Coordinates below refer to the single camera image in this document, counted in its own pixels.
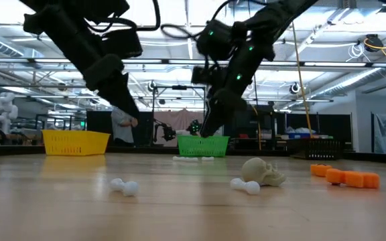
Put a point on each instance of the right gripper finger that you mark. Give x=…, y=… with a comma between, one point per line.
x=218, y=120

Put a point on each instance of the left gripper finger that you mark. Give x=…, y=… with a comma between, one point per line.
x=119, y=97

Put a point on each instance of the small white plastic bone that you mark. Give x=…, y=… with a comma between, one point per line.
x=246, y=186
x=192, y=160
x=179, y=159
x=208, y=159
x=126, y=187

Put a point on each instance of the small beige plastic skull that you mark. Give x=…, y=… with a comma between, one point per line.
x=260, y=171

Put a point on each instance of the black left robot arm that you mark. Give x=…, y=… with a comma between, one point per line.
x=62, y=33

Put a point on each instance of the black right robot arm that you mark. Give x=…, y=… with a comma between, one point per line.
x=263, y=20

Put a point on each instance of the black background robot arm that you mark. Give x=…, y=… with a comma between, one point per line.
x=168, y=132
x=194, y=127

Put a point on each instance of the white structural column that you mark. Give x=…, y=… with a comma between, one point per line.
x=227, y=131

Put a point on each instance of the green plastic basket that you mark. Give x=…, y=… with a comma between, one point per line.
x=203, y=146

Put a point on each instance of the person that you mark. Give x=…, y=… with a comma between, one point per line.
x=122, y=129

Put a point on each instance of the pink curtain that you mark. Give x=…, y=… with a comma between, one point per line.
x=179, y=117

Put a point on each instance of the black equipment cabinet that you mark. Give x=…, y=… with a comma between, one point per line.
x=256, y=124

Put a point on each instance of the black partition panel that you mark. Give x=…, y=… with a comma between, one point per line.
x=99, y=130

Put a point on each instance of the yellow plastic basket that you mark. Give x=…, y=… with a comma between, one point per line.
x=75, y=143

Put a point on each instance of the blue storage bin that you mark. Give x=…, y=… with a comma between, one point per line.
x=298, y=135

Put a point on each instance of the black plastic basket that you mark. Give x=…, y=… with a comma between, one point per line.
x=317, y=149

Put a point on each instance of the long ceiling light strip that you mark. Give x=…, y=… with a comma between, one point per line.
x=330, y=63

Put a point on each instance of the white robot figure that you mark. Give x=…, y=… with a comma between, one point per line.
x=3, y=114

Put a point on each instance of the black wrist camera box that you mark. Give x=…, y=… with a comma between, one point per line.
x=206, y=75
x=122, y=43

